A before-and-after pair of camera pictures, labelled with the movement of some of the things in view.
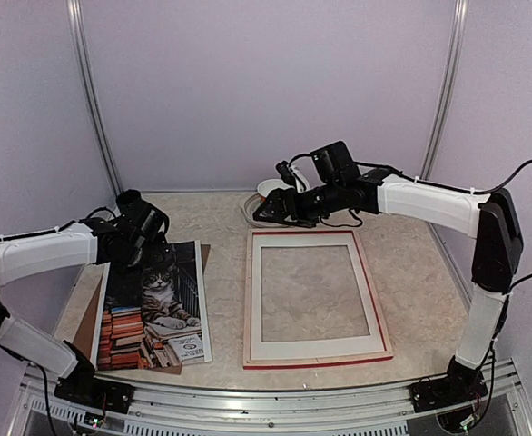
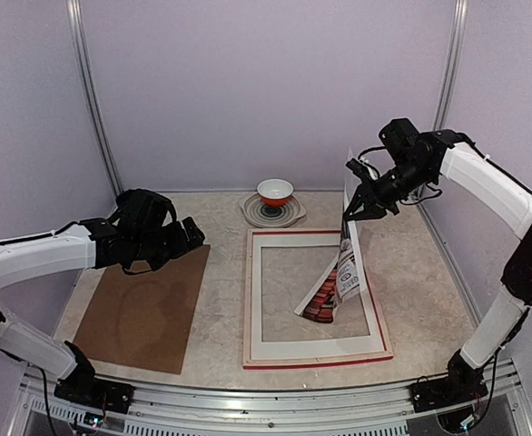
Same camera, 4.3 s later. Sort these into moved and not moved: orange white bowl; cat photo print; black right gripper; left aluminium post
Moved: black right gripper; cat photo print
Not moved: left aluminium post; orange white bowl
